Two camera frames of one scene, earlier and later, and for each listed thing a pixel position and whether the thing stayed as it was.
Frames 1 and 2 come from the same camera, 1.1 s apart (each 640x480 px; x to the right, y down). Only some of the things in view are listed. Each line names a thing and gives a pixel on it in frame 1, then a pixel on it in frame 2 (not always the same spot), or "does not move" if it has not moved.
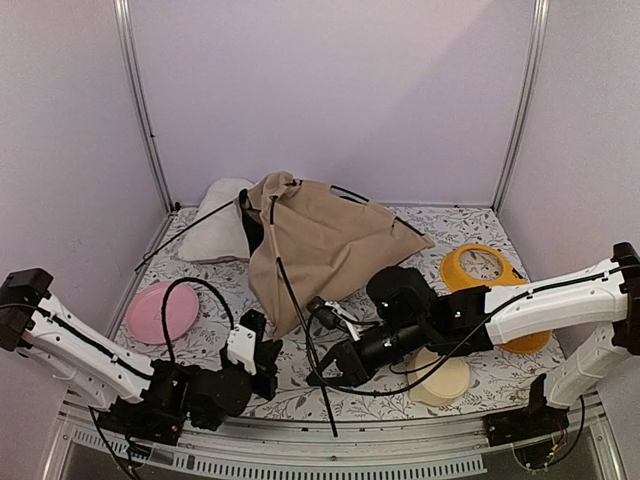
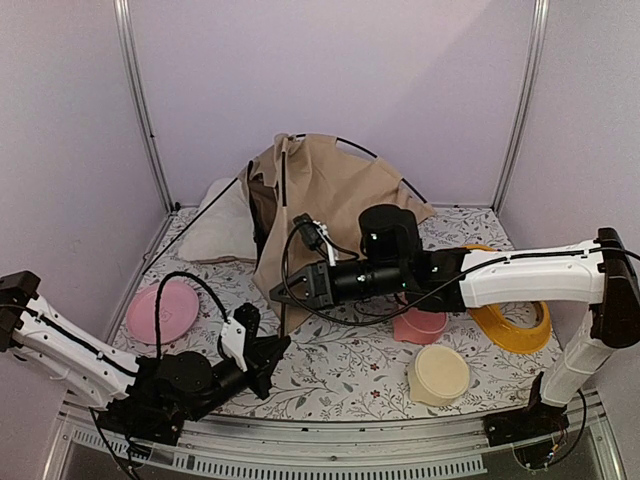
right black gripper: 359,369 -> 321,290
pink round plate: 144,311 does not move
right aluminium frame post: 540,27 does not move
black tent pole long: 299,317 -> 284,205
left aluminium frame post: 124,16 does not move
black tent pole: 221,212 -> 237,180
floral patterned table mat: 457,335 does not move
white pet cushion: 224,234 does not move
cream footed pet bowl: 444,385 does not move
